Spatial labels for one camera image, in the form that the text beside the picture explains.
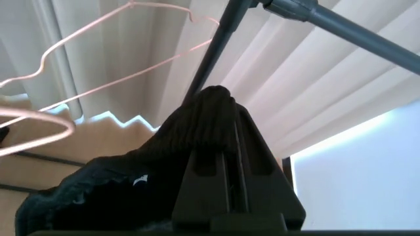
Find black shorts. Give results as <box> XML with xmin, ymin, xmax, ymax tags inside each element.
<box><xmin>14</xmin><ymin>85</ymin><xmax>239</xmax><ymax>232</ymax></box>

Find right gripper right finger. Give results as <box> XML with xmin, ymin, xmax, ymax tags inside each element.
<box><xmin>234</xmin><ymin>103</ymin><xmax>306</xmax><ymax>230</ymax></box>

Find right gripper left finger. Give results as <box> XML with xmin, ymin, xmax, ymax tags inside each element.
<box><xmin>171</xmin><ymin>147</ymin><xmax>230</xmax><ymax>230</ymax></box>

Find pink clothes hanger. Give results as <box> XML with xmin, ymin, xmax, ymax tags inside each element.
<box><xmin>0</xmin><ymin>0</ymin><xmax>221</xmax><ymax>128</ymax></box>
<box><xmin>0</xmin><ymin>106</ymin><xmax>75</xmax><ymax>158</ymax></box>

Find beige curtain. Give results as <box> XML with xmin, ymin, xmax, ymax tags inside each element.
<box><xmin>0</xmin><ymin>0</ymin><xmax>420</xmax><ymax>160</ymax></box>

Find black clothes rack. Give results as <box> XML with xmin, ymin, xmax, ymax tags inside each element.
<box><xmin>0</xmin><ymin>0</ymin><xmax>420</xmax><ymax>194</ymax></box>

